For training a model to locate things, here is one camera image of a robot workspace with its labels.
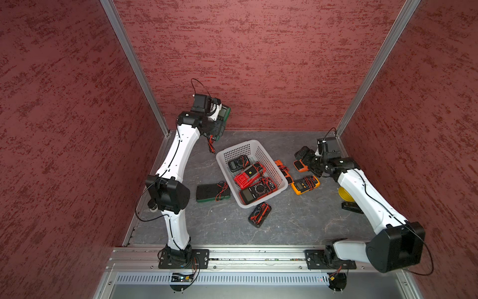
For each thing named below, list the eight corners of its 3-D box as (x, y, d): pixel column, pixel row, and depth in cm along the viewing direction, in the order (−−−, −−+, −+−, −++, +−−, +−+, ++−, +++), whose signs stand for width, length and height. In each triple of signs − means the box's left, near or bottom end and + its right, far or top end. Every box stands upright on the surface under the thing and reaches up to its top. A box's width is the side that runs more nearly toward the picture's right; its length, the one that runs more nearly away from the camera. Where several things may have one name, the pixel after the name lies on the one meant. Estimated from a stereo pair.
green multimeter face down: (198, 204, 91) (196, 201, 87) (197, 188, 96) (196, 185, 93) (230, 199, 92) (230, 195, 89) (228, 184, 98) (228, 180, 95)
